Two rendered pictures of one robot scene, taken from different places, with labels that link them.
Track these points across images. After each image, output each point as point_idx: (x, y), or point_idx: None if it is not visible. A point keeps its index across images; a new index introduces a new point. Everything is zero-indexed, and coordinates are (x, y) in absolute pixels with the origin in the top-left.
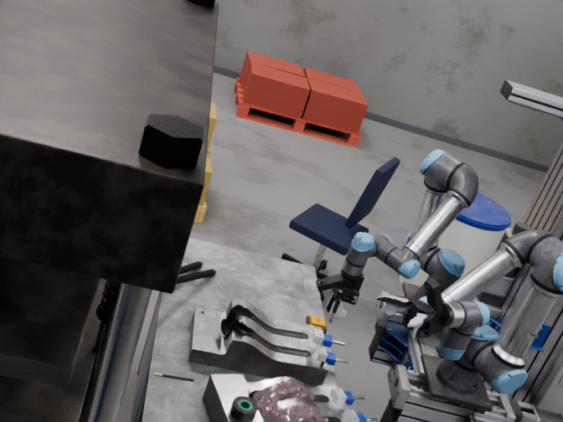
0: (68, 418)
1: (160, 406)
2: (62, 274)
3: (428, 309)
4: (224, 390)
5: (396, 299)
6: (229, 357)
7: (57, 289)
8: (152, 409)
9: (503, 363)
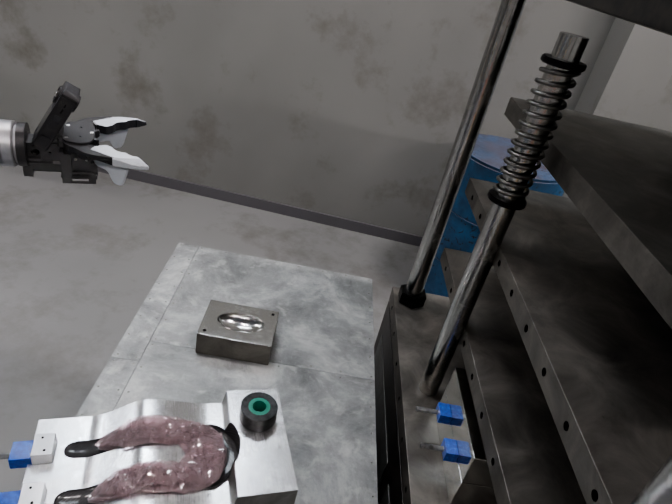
0: (485, 198)
1: (354, 498)
2: (573, 137)
3: (76, 125)
4: (277, 456)
5: (117, 151)
6: None
7: (564, 129)
8: (365, 493)
9: None
